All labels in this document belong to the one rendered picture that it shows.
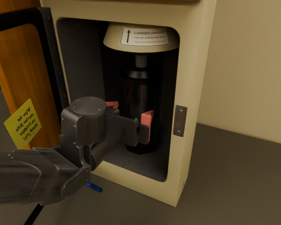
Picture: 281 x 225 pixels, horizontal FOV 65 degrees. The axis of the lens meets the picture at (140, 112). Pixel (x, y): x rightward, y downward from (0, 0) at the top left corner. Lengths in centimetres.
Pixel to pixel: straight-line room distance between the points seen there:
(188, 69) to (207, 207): 38
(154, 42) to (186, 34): 8
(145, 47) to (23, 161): 27
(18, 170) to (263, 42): 72
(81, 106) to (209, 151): 53
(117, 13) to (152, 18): 6
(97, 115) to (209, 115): 64
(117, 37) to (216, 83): 50
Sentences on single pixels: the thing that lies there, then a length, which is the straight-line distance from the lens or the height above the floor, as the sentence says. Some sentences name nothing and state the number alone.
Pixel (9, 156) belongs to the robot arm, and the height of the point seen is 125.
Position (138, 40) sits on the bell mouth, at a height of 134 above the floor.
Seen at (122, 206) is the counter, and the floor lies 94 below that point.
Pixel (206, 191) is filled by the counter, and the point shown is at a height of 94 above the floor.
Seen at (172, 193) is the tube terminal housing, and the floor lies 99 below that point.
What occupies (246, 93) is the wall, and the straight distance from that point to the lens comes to 85.
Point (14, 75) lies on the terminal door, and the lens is 44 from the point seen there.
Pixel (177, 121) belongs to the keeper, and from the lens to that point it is 43.
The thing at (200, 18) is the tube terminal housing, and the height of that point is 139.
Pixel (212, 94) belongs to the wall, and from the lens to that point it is 87.
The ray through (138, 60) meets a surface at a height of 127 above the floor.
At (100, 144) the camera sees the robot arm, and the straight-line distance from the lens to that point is 40.
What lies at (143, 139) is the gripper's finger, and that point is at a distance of 47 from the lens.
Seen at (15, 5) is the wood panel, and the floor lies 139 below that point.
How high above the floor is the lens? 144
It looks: 32 degrees down
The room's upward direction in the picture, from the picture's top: straight up
